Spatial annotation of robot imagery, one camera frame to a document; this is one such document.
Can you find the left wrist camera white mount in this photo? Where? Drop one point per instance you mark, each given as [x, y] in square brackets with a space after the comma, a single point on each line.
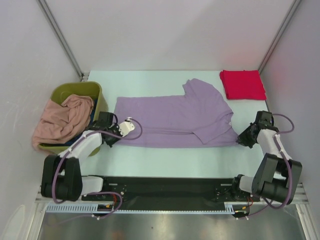
[126, 127]

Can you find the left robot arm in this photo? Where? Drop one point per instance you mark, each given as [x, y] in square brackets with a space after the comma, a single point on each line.
[61, 177]

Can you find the olive green plastic bin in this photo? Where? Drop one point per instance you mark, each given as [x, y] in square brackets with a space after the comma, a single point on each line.
[91, 89]

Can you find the right corner aluminium post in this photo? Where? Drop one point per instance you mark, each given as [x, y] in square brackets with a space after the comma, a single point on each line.
[280, 32]

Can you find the corner aluminium post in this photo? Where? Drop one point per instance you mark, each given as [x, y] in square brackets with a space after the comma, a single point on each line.
[48, 14]
[280, 32]

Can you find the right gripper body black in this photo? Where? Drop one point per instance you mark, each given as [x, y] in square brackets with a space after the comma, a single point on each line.
[246, 138]

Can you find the purple t shirt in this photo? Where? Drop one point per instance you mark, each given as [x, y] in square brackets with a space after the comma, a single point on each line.
[198, 119]

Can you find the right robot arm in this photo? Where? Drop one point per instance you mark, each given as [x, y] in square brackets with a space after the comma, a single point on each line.
[278, 175]

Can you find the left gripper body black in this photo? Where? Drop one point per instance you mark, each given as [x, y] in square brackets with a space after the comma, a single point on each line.
[112, 140]

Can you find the white slotted cable duct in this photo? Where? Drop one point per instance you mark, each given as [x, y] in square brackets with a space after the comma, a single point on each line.
[95, 208]

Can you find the left corner aluminium post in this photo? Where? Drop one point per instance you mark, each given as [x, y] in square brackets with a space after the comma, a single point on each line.
[48, 14]

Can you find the folded red t shirt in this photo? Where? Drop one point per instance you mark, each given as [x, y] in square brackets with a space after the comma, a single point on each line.
[243, 85]

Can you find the pink t shirt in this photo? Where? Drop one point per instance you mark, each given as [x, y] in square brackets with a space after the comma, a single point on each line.
[60, 123]

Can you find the aluminium frame rail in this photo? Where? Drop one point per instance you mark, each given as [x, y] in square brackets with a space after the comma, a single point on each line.
[300, 196]

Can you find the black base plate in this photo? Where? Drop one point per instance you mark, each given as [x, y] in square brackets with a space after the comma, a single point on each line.
[171, 194]

